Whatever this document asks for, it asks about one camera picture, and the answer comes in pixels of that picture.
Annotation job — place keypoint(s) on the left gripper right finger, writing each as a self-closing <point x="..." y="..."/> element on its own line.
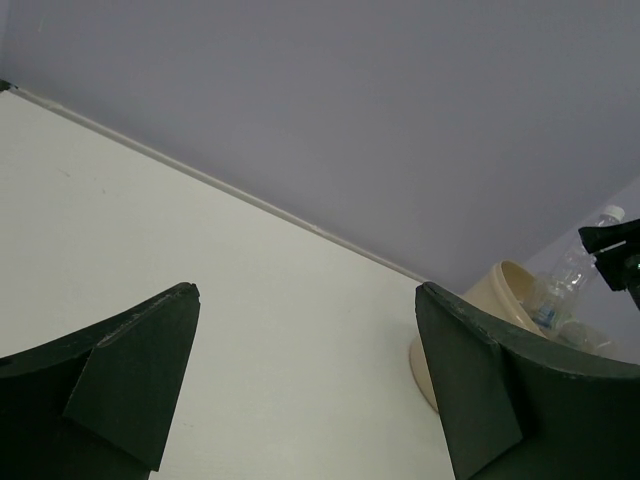
<point x="514" y="405"/>

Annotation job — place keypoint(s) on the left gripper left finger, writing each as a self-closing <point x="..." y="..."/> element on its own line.
<point x="98" y="403"/>

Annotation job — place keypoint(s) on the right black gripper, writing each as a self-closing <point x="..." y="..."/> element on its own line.
<point x="617" y="255"/>

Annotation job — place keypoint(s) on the clear bottle without cap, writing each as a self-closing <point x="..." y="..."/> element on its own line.
<point x="554" y="294"/>

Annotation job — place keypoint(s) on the beige round bin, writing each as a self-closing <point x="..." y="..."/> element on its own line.
<point x="501" y="293"/>

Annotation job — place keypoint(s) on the metal table edge rail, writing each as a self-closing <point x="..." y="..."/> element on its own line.
<point x="213" y="182"/>

